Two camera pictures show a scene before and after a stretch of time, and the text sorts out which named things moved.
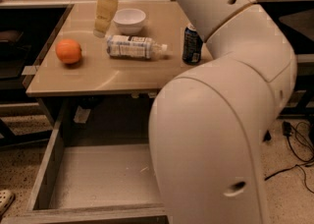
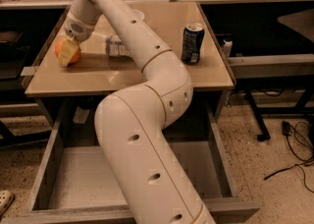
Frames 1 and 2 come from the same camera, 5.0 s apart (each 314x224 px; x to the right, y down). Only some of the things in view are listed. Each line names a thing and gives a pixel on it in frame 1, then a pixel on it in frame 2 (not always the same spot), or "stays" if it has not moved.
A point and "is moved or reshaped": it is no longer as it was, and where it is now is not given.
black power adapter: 287,128 stays
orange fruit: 68,50 is moved or reshaped
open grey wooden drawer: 114,183 stays
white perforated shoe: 7,197 stays
